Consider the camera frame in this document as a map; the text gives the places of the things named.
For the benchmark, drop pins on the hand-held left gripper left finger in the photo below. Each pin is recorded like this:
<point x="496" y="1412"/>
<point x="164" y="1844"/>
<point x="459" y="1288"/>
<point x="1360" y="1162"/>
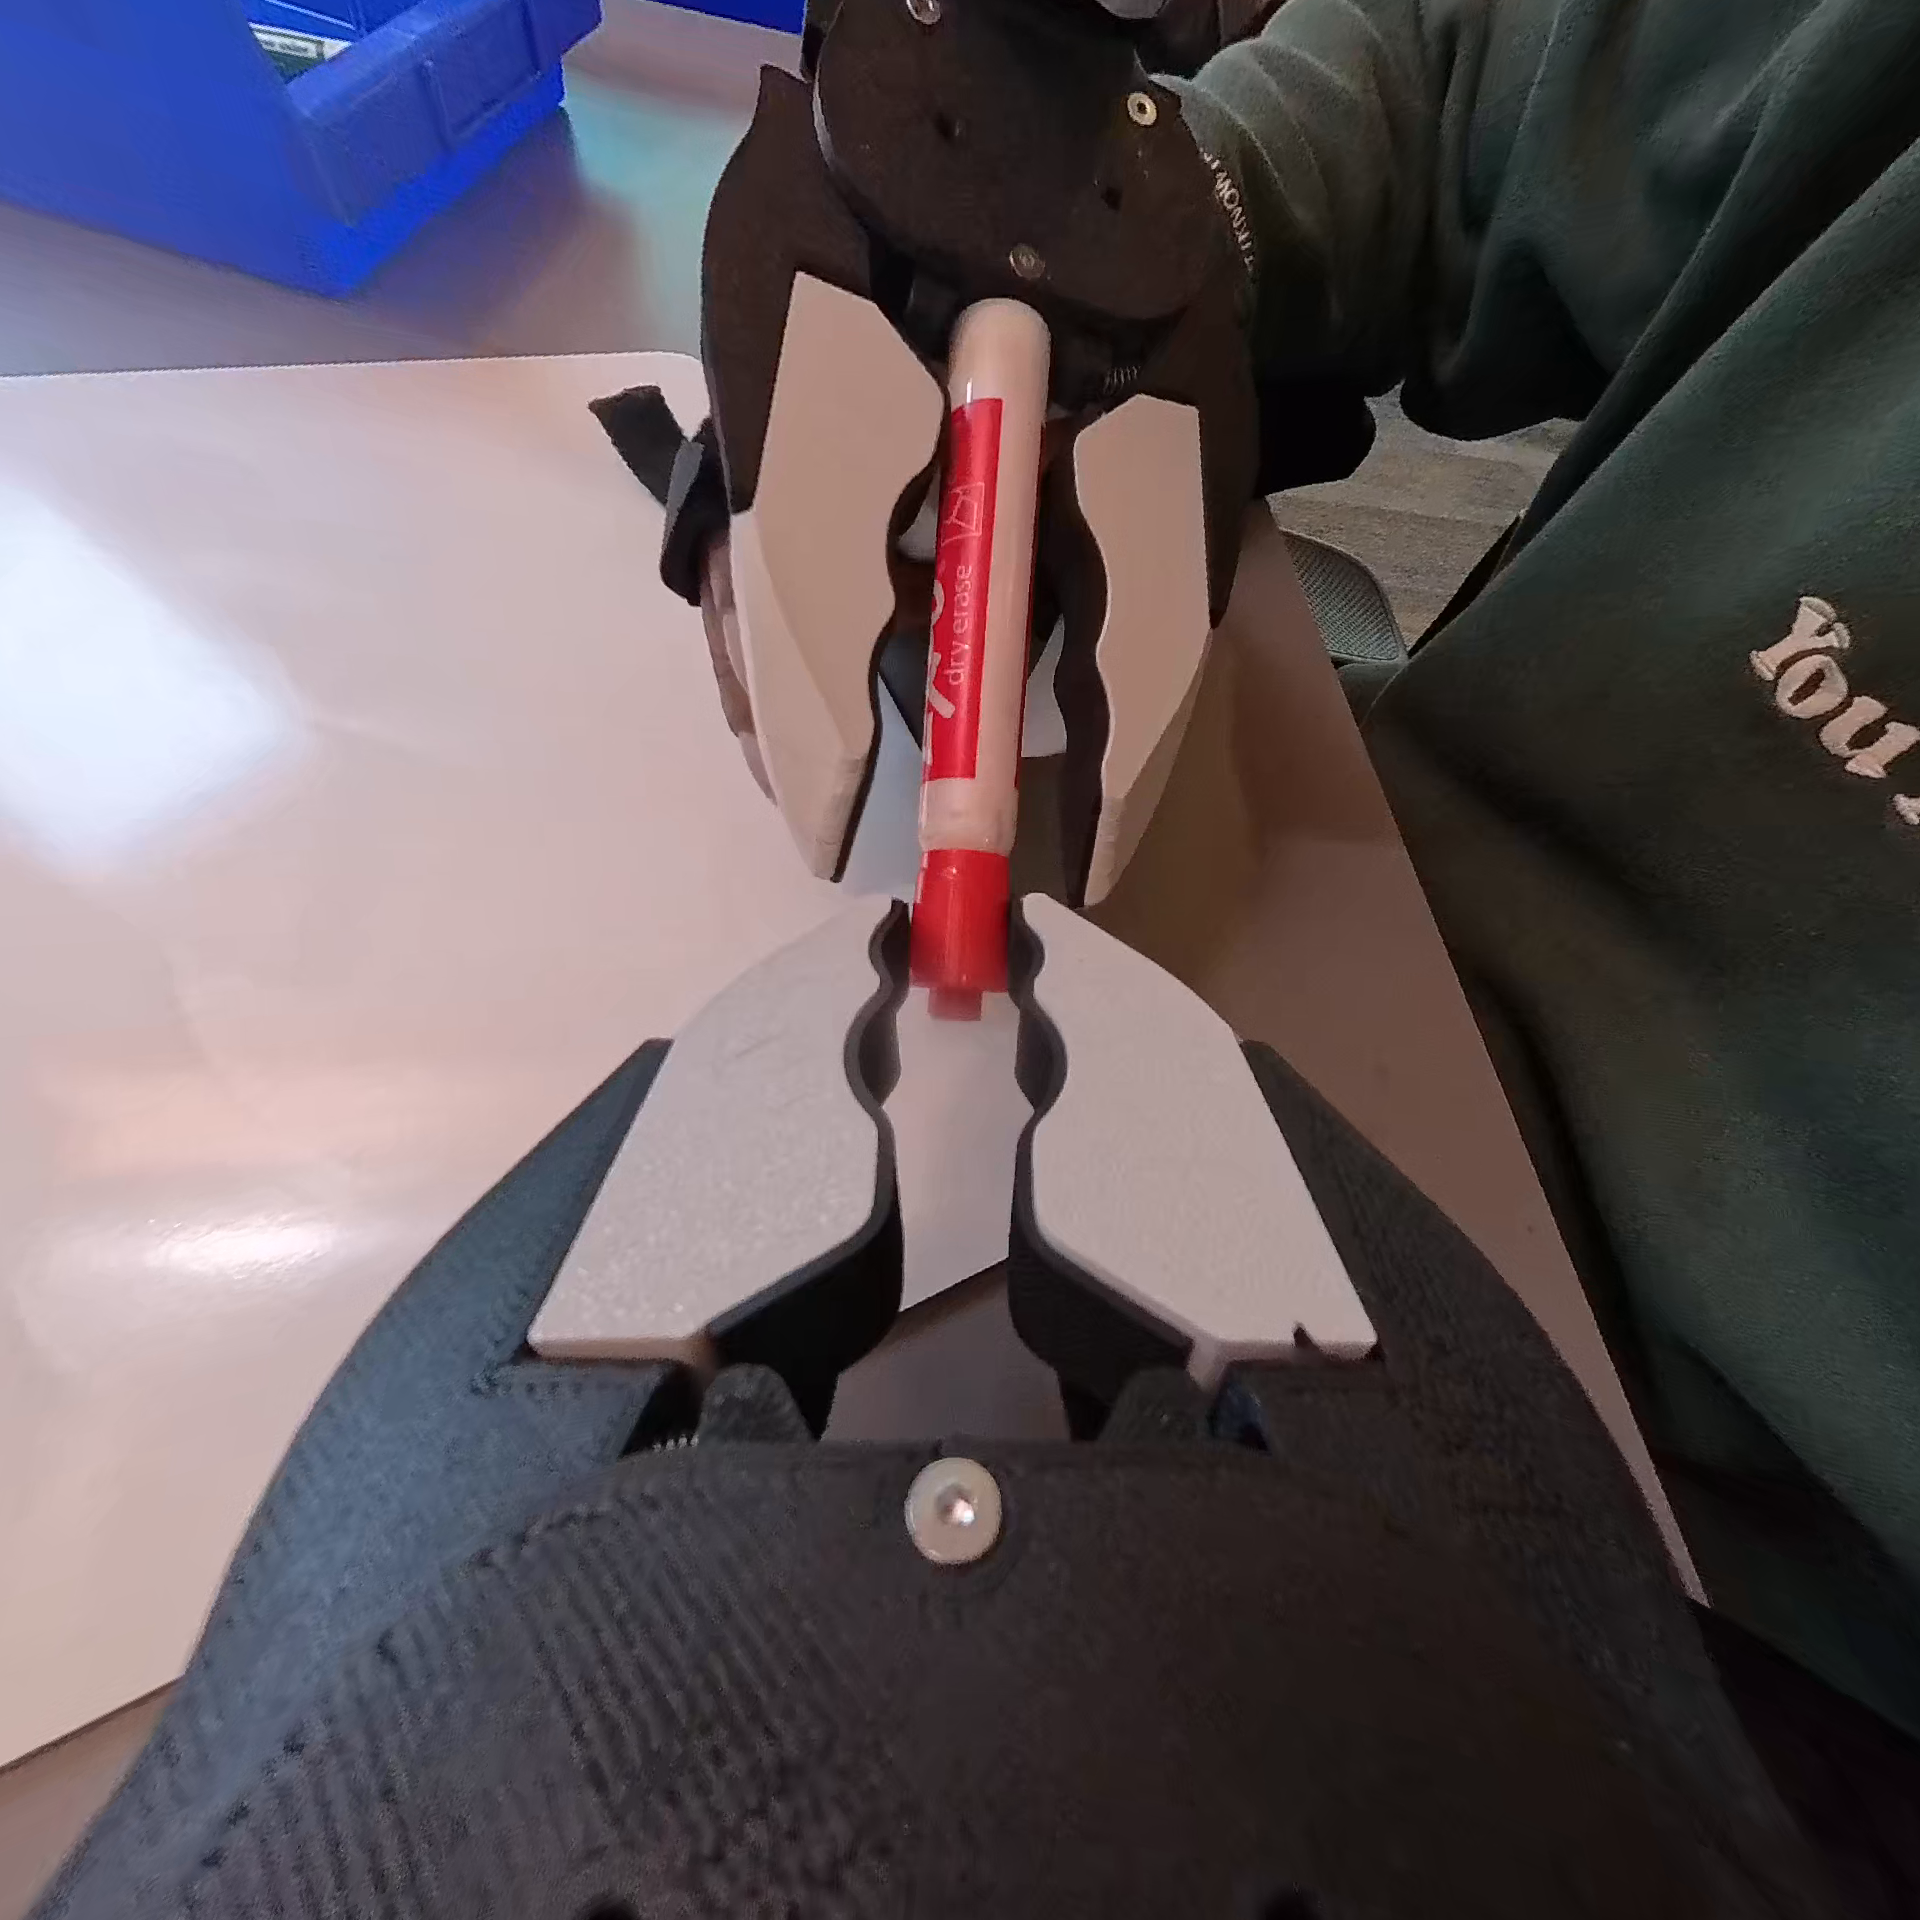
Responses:
<point x="706" y="1200"/>

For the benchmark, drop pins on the red whiteboard marker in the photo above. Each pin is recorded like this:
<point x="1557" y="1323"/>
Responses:
<point x="977" y="571"/>

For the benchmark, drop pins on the person's green sweatshirt torso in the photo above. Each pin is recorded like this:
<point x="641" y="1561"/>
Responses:
<point x="1681" y="990"/>

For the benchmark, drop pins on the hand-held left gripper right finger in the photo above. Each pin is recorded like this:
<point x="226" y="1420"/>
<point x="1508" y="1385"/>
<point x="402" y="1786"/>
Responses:
<point x="1201" y="1200"/>

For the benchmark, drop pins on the blue storage bin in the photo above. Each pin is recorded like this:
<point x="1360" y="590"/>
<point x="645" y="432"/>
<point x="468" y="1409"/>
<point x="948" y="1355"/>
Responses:
<point x="269" y="121"/>

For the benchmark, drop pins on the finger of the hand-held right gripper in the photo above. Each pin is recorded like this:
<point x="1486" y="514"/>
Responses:
<point x="1155" y="632"/>
<point x="811" y="571"/>

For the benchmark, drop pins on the red marker cap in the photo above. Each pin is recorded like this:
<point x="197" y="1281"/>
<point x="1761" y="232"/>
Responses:
<point x="961" y="914"/>

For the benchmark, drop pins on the white whiteboard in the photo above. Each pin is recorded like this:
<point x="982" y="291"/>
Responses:
<point x="332" y="900"/>

